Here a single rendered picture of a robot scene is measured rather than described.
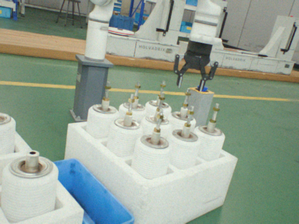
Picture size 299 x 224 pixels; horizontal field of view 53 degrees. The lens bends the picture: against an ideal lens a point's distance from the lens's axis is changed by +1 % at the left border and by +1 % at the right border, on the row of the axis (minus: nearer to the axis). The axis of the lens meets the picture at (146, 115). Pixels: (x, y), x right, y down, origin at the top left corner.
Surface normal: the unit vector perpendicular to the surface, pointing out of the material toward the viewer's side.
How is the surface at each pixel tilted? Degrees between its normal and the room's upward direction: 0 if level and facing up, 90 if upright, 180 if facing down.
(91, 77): 90
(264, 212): 0
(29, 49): 90
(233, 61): 90
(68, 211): 0
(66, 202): 0
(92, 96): 90
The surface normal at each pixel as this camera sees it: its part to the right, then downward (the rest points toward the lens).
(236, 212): 0.18, -0.92
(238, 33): -0.90, -0.02
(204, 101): 0.64, 0.37
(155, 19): 0.41, 0.38
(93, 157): -0.74, 0.09
